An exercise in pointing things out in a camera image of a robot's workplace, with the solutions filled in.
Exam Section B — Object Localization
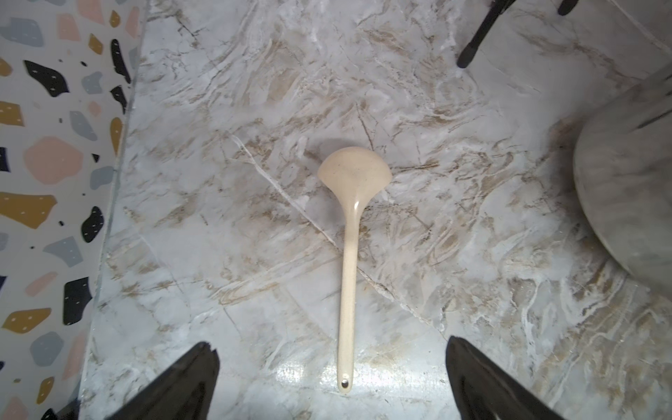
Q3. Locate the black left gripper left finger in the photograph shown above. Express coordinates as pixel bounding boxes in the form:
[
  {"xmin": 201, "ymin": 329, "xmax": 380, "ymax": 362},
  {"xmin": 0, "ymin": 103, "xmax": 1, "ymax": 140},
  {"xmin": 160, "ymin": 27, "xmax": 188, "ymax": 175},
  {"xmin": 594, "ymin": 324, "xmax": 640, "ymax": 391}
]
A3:
[{"xmin": 110, "ymin": 341, "xmax": 220, "ymax": 420}]

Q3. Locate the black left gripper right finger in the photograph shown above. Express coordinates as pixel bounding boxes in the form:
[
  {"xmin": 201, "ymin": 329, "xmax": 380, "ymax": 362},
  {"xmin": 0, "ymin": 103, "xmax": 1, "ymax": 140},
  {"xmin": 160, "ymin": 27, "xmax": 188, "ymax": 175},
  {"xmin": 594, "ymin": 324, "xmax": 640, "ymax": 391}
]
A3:
[{"xmin": 446, "ymin": 336, "xmax": 561, "ymax": 419}]

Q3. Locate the stainless steel pot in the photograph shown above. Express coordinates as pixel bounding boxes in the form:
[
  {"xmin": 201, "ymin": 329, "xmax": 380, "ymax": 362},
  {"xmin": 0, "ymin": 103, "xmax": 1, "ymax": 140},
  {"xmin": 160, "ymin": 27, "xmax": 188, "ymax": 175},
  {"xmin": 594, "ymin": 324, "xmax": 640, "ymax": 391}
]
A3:
[{"xmin": 573, "ymin": 66, "xmax": 671, "ymax": 298}]

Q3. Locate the black tripod stand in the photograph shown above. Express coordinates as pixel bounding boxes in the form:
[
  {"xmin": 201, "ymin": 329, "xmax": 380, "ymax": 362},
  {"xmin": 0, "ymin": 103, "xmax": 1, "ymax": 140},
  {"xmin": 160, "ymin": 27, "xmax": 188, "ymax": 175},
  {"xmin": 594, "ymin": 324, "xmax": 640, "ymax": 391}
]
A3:
[{"xmin": 457, "ymin": 0, "xmax": 579, "ymax": 69}]

